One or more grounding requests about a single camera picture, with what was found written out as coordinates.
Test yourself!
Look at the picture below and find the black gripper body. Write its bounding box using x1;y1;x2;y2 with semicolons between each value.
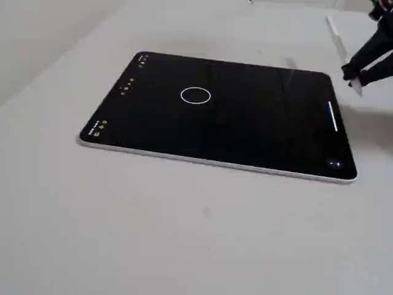
369;0;393;21

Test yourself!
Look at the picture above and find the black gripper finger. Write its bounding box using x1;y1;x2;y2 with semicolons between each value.
341;17;393;82
358;54;393;87

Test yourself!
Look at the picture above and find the white stylus pen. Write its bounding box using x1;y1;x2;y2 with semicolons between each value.
325;15;364;97

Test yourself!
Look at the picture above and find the black screen tablet, silver edge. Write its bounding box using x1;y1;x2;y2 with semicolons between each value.
77;50;359;185

